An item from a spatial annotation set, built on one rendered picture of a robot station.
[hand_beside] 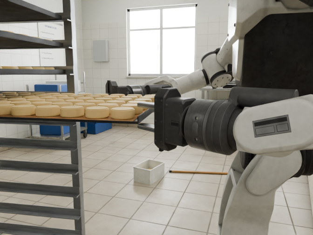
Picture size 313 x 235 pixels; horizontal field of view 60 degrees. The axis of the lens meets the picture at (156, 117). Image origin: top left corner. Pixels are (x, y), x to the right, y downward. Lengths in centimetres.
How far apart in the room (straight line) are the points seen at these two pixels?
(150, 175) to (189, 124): 237
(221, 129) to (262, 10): 26
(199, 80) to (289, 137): 72
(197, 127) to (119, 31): 533
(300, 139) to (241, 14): 32
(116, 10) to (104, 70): 120
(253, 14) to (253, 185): 36
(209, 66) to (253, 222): 57
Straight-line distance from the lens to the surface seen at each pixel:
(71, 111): 59
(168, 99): 49
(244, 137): 39
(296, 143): 37
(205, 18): 524
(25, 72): 83
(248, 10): 59
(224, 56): 102
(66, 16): 103
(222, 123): 42
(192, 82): 106
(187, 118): 45
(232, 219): 74
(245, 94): 44
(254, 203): 70
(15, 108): 65
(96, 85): 594
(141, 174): 285
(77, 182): 110
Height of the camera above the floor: 114
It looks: 10 degrees down
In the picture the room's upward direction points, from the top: straight up
